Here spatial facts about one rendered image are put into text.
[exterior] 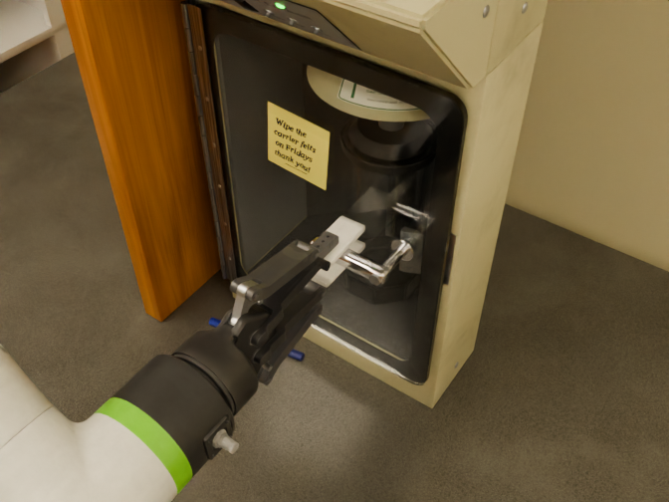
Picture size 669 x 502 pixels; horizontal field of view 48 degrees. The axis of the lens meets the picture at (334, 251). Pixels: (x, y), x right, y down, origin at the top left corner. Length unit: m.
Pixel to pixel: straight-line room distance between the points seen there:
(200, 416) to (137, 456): 0.06
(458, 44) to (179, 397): 0.33
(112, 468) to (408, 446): 0.44
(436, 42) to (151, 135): 0.46
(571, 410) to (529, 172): 0.40
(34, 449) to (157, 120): 0.44
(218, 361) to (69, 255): 0.58
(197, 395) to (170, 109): 0.39
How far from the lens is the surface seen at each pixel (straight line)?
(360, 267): 0.73
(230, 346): 0.64
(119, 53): 0.82
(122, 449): 0.59
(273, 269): 0.67
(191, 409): 0.61
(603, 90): 1.10
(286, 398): 0.96
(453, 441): 0.93
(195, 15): 0.78
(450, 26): 0.52
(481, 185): 0.72
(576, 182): 1.19
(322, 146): 0.74
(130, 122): 0.86
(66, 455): 0.58
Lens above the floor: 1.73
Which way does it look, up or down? 45 degrees down
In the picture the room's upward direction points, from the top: straight up
